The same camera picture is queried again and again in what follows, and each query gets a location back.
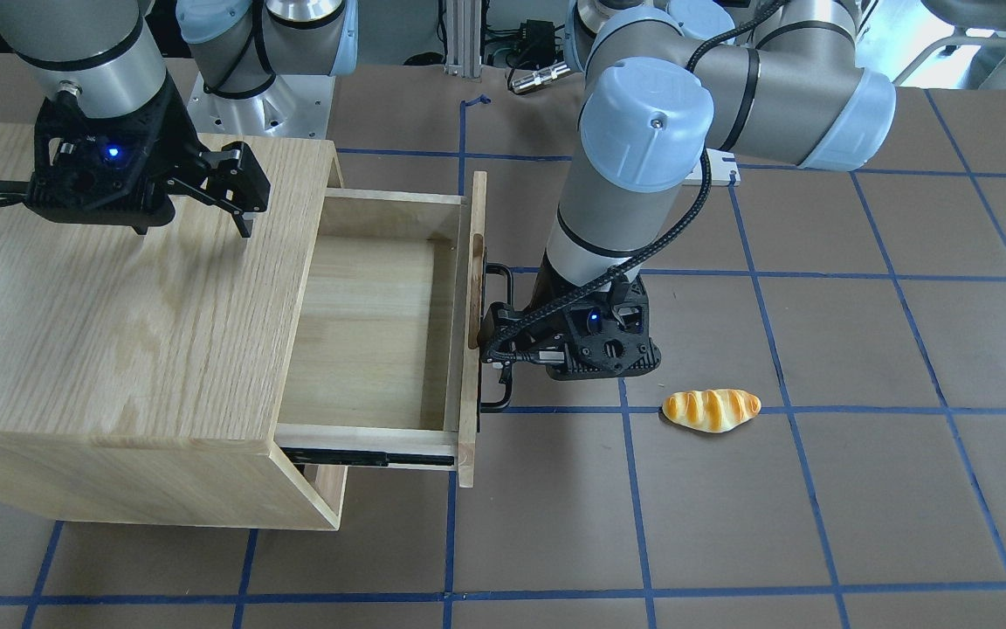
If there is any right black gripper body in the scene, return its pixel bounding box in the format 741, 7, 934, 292
31, 83, 207, 206

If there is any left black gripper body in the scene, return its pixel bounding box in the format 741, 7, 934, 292
534, 277, 651, 346

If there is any black drawer handle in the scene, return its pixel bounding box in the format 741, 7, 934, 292
479, 262, 514, 413

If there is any wooden drawer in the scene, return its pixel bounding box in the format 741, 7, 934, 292
275, 171, 487, 488

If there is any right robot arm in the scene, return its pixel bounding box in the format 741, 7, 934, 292
0, 1, 359, 238

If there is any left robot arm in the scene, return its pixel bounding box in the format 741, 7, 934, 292
479, 1, 897, 381

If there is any wooden drawer cabinet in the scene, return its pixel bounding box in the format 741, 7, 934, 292
0, 138, 347, 530

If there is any toy bread loaf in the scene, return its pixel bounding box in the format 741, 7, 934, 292
660, 389, 761, 434

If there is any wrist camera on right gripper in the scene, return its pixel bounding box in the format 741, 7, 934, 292
24, 121, 176, 235

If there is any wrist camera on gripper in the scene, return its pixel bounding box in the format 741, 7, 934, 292
24, 121, 176, 235
564, 335, 660, 381

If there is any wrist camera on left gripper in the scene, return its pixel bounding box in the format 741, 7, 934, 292
564, 335, 660, 381

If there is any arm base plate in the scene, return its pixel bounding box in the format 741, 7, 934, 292
706, 149, 741, 187
187, 75, 336, 140

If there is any aluminium frame post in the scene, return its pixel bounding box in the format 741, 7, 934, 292
442, 0, 486, 82

